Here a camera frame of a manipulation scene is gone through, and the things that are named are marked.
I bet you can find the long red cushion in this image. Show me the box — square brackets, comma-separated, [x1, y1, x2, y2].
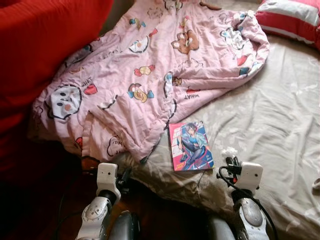
[0, 0, 115, 151]

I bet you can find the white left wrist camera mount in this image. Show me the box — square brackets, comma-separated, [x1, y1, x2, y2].
[96, 162, 120, 193]

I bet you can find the grey left robot leg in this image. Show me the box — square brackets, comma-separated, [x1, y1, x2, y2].
[107, 210, 141, 240]

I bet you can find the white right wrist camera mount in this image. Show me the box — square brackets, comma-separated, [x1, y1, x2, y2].
[239, 161, 264, 193]

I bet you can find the grey right robot leg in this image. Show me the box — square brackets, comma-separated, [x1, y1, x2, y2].
[207, 215, 238, 240]

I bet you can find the anime cover book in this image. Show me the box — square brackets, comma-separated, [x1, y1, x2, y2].
[168, 120, 215, 172]

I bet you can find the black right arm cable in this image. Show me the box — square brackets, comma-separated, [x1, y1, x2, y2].
[218, 166, 278, 240]

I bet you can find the grey robot leg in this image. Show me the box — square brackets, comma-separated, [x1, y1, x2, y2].
[107, 210, 141, 240]
[207, 215, 238, 240]

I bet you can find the red white blue bolster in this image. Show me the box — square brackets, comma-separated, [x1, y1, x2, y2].
[255, 0, 320, 48]

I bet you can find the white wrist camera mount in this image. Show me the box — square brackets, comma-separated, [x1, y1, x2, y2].
[239, 161, 264, 193]
[96, 162, 120, 193]

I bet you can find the pink cartoon print quilt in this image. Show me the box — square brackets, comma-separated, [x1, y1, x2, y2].
[27, 0, 271, 163]

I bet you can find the beige floral bed sheet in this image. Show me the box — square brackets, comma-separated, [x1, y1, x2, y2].
[100, 0, 320, 240]

